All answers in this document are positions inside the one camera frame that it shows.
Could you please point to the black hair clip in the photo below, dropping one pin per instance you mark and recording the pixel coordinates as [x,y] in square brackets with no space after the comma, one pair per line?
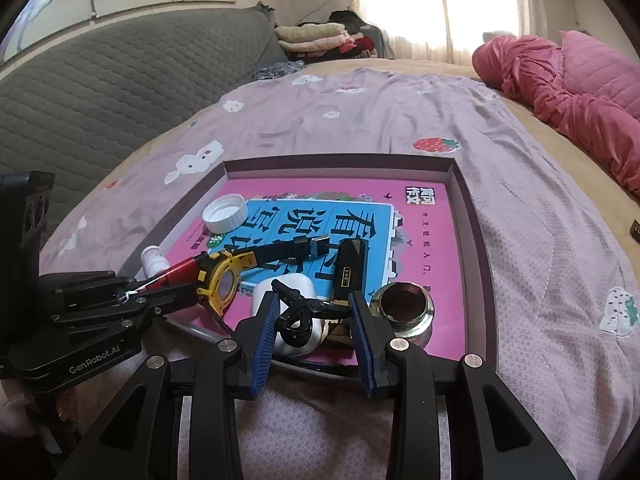
[320,307]

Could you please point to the pink and blue book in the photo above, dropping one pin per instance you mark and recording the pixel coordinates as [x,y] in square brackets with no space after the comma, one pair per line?
[425,240]

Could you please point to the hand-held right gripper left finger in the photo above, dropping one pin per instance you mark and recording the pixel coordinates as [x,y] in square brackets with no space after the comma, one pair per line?
[260,345]

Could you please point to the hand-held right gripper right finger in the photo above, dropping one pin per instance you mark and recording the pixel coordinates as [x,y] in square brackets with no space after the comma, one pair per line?
[362,345]

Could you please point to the white bottle cap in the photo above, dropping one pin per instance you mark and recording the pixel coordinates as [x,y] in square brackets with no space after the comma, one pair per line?
[225,217]

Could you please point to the black and gold lipstick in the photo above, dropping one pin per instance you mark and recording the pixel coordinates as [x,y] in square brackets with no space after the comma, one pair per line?
[350,265]

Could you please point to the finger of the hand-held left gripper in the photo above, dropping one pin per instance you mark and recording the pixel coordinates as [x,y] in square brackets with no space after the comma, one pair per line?
[90,285]
[125,312]

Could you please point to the purple floral bedsheet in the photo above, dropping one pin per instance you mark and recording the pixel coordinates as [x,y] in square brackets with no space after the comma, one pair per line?
[540,240]

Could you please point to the grey cardboard box tray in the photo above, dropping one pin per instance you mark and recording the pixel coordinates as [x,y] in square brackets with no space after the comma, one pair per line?
[477,260]

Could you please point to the grey quilted headboard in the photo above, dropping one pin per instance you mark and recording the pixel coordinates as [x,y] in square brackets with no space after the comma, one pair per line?
[125,90]

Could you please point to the white earbuds case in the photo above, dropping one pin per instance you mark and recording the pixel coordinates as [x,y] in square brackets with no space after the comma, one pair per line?
[260,290]

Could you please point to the white curtain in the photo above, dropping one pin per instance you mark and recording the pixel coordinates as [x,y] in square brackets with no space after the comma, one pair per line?
[475,10]

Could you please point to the white pill bottle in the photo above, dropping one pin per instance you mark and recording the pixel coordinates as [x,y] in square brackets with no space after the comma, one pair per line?
[152,260]

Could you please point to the pile of folded clothes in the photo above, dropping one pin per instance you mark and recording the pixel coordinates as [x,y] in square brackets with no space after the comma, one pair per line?
[315,35]

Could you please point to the dark patterned cloth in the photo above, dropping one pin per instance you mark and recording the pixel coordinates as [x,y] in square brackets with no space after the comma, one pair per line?
[277,71]

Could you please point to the pink quilt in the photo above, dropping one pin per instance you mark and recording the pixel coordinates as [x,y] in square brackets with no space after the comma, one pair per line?
[575,90]

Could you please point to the small black and gold box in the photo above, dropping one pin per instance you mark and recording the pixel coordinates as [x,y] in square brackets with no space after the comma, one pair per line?
[636,230]

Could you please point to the red lip gloss tube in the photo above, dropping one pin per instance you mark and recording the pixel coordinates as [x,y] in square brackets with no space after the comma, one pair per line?
[180,270]

